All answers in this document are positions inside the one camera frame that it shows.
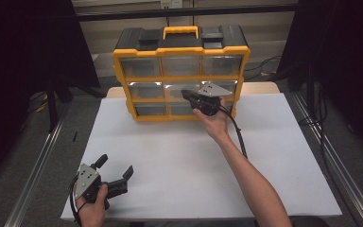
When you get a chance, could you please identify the aluminium floor rail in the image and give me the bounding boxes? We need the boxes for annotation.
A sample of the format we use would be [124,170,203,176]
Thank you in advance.
[4,110,66,227]
[291,93,363,227]

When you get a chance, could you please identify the black horizontal bar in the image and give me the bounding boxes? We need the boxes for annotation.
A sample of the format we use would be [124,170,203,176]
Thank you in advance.
[75,3,299,23]

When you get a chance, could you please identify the yellow black organizer cabinet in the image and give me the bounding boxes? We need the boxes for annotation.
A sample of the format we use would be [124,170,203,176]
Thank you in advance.
[112,25,251,123]

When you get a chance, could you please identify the hand-held gripper cable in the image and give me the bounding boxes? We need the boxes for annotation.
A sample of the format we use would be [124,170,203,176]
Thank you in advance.
[218,105,249,159]
[69,176,84,227]

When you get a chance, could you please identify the clear plastic pull-out drawer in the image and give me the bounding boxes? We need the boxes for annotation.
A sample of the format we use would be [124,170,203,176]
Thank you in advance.
[164,80,202,99]

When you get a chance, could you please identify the person's right hand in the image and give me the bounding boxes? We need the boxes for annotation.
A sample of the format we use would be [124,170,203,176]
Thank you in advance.
[193,97,231,143]

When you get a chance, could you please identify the set of clear cabinet bins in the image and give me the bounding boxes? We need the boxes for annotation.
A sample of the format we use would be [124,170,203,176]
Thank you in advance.
[119,55,244,117]

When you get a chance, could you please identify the black floor cables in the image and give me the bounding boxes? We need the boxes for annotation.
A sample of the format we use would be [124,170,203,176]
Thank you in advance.
[244,55,283,81]

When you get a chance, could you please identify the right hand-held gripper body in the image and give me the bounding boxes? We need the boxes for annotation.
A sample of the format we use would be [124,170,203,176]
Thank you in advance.
[188,81,234,117]

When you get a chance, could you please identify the right hand-held gripper cable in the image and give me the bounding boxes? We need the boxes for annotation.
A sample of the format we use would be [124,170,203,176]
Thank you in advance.
[218,105,249,159]

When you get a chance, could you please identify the left hand-held gripper cable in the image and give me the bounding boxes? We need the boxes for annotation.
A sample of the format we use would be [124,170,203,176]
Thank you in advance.
[69,176,84,227]

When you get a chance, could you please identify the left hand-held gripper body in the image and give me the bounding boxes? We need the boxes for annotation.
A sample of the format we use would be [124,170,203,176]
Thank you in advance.
[75,163,129,211]

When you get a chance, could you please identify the white table sheet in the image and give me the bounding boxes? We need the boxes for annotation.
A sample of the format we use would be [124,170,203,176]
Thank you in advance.
[60,93,343,221]

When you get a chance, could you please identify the wooden table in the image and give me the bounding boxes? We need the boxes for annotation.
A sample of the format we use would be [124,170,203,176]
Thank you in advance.
[106,80,281,99]

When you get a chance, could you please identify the black curtain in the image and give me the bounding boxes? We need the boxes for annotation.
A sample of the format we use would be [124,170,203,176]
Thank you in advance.
[0,0,101,190]
[277,0,363,162]

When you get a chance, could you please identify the person's left hand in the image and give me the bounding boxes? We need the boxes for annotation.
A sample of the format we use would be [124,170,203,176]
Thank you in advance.
[73,183,109,225]

